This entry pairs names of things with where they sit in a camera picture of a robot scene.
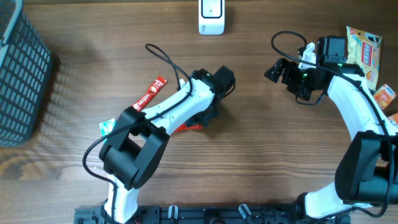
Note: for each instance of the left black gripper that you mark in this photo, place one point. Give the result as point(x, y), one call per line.
point(194, 121)

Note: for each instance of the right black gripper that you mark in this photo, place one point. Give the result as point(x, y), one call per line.
point(292, 67)

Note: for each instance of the red candy bag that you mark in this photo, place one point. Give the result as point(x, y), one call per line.
point(184, 127)

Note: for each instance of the red coffee stick sachet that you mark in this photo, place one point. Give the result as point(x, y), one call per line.
point(152, 91)

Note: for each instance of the orange tissue pack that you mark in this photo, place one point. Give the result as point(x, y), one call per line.
point(384, 96)
point(393, 119)

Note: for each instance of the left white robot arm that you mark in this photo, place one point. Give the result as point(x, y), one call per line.
point(133, 154)

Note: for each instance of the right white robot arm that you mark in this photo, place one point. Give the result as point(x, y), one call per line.
point(366, 178)

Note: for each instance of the white barcode scanner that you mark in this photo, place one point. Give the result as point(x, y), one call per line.
point(211, 17)

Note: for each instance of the yellow snack bag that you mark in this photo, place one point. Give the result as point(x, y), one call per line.
point(364, 49)

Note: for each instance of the teal tissue pack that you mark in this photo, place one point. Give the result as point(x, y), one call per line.
point(107, 126)

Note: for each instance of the black wire mesh basket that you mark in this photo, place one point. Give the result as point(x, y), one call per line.
point(26, 66)

